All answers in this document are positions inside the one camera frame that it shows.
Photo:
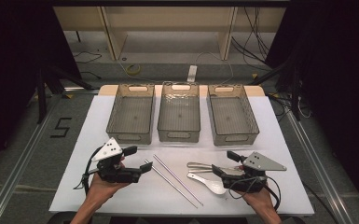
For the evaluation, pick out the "metal floor rail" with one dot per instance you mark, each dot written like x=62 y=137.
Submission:
x=15 y=174
x=317 y=168

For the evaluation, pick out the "black metal stand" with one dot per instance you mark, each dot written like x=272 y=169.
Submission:
x=295 y=93
x=42 y=93

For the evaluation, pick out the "person's left hand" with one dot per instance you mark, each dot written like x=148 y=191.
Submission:
x=101 y=188

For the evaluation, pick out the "grey plastic bin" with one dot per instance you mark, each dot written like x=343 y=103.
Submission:
x=179 y=115
x=132 y=115
x=231 y=116

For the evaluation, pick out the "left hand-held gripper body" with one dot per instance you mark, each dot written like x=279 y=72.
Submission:
x=118 y=174

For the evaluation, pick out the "white table cover sheet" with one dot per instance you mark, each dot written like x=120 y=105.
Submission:
x=155 y=193

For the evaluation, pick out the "yellow tape roll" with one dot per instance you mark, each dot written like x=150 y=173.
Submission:
x=130 y=70

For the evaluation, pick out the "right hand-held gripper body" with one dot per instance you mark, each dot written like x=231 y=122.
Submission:
x=245 y=182

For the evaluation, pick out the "beige wooden desk frame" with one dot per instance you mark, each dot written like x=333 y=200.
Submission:
x=171 y=18

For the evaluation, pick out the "white power strip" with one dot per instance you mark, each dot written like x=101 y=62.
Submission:
x=192 y=73

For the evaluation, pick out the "person's right hand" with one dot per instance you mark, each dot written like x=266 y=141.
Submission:
x=261 y=200

